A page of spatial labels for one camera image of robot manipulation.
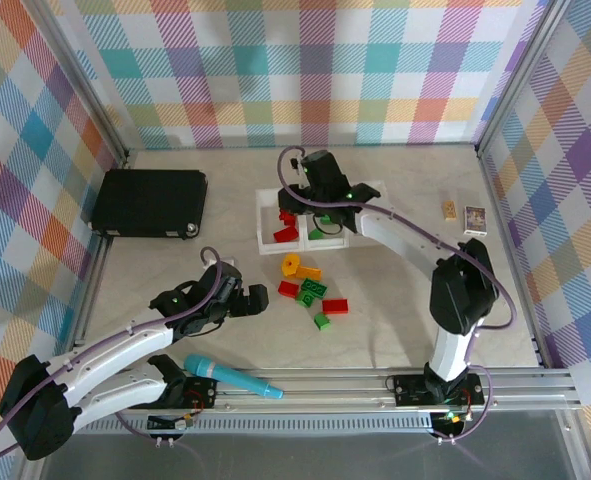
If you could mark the small black connector module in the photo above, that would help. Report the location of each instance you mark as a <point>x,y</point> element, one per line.
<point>454,420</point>
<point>182,423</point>

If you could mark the clear three-compartment container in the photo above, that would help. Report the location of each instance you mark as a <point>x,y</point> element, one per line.
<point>265,247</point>

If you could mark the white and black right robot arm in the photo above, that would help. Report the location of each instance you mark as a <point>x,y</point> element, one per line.
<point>450,350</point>

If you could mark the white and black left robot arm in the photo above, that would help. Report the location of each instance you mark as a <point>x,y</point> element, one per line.
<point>115,345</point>

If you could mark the small purple card box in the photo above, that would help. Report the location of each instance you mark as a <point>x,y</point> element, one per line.
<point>475,221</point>

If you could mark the teal marker pen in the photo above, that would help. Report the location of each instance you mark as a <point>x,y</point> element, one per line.
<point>215,372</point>

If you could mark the yellow hexagonal lego piece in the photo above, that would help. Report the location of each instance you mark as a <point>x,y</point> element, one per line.
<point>290,265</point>

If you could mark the aluminium side rail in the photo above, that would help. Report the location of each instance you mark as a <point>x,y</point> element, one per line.
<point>87,300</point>

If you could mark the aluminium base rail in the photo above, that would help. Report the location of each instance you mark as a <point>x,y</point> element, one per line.
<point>325,390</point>

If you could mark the small wooden block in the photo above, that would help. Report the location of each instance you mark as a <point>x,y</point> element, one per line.
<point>449,210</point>

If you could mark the aluminium corner post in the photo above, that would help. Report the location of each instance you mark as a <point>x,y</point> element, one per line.
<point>520,75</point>
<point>90,100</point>

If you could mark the black hard case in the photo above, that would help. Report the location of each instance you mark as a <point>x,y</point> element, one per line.
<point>145,200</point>

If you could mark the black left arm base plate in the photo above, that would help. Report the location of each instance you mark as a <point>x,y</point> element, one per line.
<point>200,392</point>

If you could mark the dark green six-stud lego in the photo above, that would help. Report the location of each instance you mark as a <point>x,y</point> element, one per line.
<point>315,287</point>

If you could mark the large red lego brick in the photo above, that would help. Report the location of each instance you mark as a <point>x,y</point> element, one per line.
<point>335,306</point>

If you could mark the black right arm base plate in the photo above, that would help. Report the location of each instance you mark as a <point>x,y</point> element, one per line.
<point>410,390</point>

